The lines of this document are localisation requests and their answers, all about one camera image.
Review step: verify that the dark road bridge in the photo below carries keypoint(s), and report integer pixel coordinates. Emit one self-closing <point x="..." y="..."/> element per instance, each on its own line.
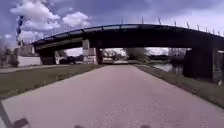
<point x="140" y="36"/>

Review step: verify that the grass strip with bare patches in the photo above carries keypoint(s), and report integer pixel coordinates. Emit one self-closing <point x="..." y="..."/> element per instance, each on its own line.
<point x="30" y="80"/>

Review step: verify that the tall signal mast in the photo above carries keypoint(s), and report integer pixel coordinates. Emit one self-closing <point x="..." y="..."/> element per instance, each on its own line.
<point x="20" y="30"/>

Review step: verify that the grey paved path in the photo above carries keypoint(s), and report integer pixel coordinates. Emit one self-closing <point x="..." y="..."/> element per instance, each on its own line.
<point x="113" y="96"/>

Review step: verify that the grass verge with white flowers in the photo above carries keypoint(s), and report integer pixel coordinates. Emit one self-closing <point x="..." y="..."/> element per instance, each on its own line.
<point x="196" y="86"/>

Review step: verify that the river water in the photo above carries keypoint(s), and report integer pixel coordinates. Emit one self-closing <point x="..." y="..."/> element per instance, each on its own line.
<point x="166" y="67"/>

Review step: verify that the pale low building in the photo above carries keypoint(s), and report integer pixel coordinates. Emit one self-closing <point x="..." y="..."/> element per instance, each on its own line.
<point x="28" y="57"/>

